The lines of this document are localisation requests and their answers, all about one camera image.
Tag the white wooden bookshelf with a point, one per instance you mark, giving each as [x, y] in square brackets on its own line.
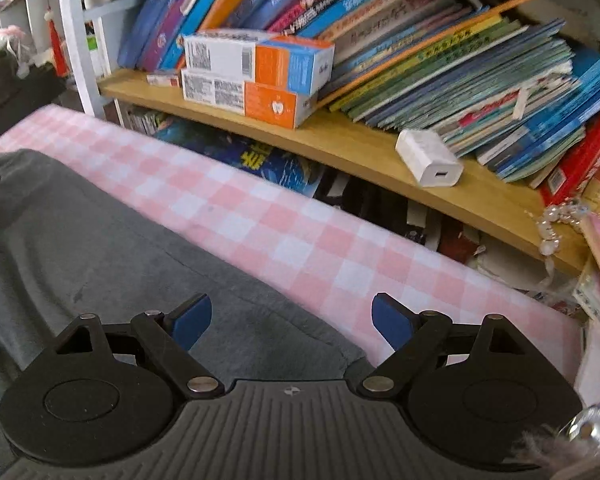
[360, 152]

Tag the pink checked cartoon table mat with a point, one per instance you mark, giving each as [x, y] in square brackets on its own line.
[305, 240]

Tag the row of colourful books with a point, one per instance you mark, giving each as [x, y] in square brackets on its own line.
[430, 85]

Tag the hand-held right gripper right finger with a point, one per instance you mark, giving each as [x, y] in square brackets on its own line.
[392, 322]

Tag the red thick dictionaries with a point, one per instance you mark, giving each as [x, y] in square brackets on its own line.
[575, 170]

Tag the black bag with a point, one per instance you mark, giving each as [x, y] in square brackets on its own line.
[25, 95]

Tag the white orange blue carton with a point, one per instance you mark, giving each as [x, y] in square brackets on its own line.
[280, 62]

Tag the red tassel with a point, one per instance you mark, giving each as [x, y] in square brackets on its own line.
[57, 45]

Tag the small red white box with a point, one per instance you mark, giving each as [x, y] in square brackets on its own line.
[162, 80]

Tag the white charger plug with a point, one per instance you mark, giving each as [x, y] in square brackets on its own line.
[430, 157]

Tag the books beneath shelf board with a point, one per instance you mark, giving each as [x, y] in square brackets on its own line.
[260, 160]

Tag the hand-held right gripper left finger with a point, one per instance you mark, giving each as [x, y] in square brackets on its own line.
[192, 322]

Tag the grey sweatshirt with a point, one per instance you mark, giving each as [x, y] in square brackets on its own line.
[130, 270]

